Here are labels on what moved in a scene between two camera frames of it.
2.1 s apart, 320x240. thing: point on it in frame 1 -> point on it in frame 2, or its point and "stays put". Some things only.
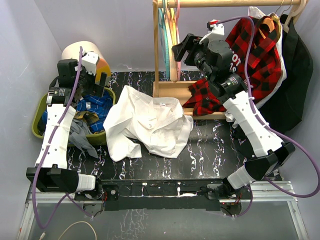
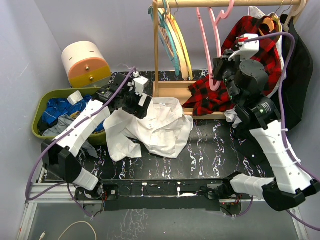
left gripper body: (86, 83) -> (131, 103)
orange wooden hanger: (270, 23) stays put
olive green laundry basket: (97, 138) stays put
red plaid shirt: (264, 65) stays put
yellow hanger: (170, 17) -> (185, 45)
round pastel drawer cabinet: (72, 51) stays put
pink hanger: (179, 34) -> (214, 23)
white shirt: (158, 122) stays put
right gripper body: (197, 54) -> (227, 69)
